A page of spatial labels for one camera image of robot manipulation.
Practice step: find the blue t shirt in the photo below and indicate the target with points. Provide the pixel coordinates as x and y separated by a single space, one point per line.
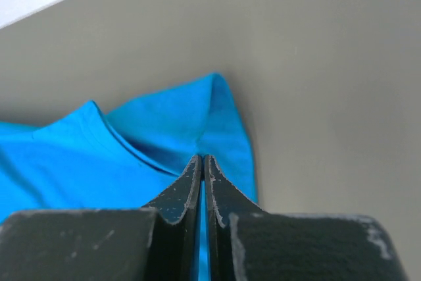
123 160

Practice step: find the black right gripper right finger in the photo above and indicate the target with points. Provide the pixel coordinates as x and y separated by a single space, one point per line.
249 243

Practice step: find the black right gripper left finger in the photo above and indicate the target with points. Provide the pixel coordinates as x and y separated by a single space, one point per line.
154 242

